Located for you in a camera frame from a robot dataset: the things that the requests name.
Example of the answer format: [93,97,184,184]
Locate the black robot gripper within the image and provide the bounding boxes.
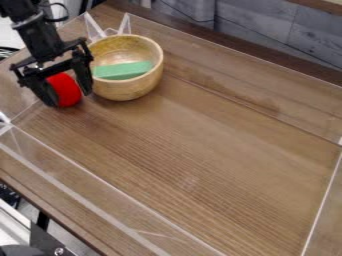
[9,37,93,107]

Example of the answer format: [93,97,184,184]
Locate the red plush fruit green stem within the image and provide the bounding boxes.
[46,73,81,107]

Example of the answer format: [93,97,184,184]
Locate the wooden bowl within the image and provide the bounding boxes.
[89,34,164,101]

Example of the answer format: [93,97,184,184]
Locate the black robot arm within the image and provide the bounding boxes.
[0,0,93,107]

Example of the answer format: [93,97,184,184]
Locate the green rectangular block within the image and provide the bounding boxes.
[92,61,153,80]

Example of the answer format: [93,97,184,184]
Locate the clear acrylic tray enclosure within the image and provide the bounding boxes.
[0,18,342,256]

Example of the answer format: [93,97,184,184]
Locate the black metal bracket with screw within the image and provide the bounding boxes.
[29,223,77,256]

